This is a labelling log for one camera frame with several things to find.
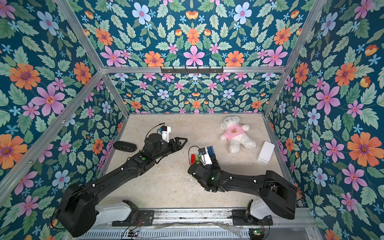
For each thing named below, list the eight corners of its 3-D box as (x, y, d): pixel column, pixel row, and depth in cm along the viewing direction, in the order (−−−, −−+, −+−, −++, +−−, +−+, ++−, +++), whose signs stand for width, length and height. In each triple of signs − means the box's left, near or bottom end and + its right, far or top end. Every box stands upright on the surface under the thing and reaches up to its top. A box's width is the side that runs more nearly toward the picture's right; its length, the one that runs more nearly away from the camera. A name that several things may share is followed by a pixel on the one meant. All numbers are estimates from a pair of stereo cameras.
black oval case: (114, 150, 102) (111, 146, 98) (118, 143, 105) (115, 139, 102) (134, 153, 100) (131, 150, 96) (138, 146, 103) (135, 143, 100)
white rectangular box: (256, 160, 96) (259, 156, 92) (262, 144, 104) (265, 140, 100) (267, 165, 94) (270, 161, 90) (272, 148, 102) (275, 144, 98)
